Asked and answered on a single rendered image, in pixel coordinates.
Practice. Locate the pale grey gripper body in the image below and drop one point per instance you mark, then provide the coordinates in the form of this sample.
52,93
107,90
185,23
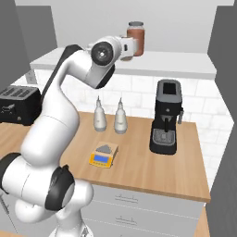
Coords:
127,58

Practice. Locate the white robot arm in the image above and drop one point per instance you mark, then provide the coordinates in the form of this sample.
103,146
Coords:
58,123

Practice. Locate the white cabinet shelf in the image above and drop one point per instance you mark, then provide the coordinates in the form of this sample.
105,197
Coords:
172,64

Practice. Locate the whitish squeeze bottle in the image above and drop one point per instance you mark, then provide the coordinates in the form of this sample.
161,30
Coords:
100,118
120,121

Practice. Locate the grey cabinet side panel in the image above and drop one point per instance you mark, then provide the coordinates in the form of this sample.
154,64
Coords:
40,31

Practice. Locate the grey cabinet door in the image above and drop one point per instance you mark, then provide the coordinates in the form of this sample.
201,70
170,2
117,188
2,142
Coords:
227,55
10,46

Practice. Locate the yellow digital scale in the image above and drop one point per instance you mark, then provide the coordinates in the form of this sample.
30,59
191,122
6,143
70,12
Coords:
103,155

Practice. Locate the brown jar with grey lid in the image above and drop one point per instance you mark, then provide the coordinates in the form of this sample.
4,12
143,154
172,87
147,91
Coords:
138,36

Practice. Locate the black coffee machine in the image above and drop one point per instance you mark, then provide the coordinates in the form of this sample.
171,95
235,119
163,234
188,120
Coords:
166,123

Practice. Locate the black toaster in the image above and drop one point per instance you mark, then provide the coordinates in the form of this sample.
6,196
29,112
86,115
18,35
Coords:
18,105

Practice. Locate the dark grey tall panel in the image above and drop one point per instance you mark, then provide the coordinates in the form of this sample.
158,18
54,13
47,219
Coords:
223,197

